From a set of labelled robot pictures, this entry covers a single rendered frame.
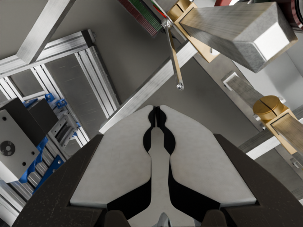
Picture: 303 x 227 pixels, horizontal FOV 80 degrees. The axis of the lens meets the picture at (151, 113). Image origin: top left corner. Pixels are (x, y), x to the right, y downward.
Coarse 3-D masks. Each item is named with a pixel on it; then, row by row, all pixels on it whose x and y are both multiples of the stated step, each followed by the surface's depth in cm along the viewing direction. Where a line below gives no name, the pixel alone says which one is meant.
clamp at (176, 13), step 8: (184, 0) 34; (192, 0) 36; (176, 8) 35; (184, 8) 35; (192, 8) 35; (176, 16) 36; (184, 16) 35; (176, 24) 36; (184, 32) 37; (192, 40) 38; (200, 48) 38; (208, 48) 38; (208, 56) 39; (216, 56) 39
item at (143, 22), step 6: (120, 0) 48; (126, 0) 48; (126, 6) 49; (132, 6) 49; (132, 12) 50; (138, 12) 50; (138, 18) 50; (144, 18) 50; (144, 24) 51; (150, 30) 52
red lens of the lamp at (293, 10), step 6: (276, 0) 13; (282, 0) 12; (288, 0) 12; (294, 0) 11; (282, 6) 12; (288, 6) 12; (294, 6) 12; (288, 12) 12; (294, 12) 12; (288, 18) 12; (294, 18) 12; (294, 24) 12; (300, 24) 12; (294, 30) 13; (300, 30) 12
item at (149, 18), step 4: (132, 0) 48; (136, 0) 48; (136, 4) 49; (140, 4) 49; (136, 8) 49; (140, 8) 49; (144, 8) 49; (140, 12) 50; (144, 12) 50; (148, 12) 50; (144, 16) 50; (148, 16) 50; (152, 16) 50; (148, 20) 51; (152, 20) 51; (156, 20) 51; (152, 24) 51; (156, 24) 51; (160, 24) 51; (156, 28) 52; (160, 28) 52
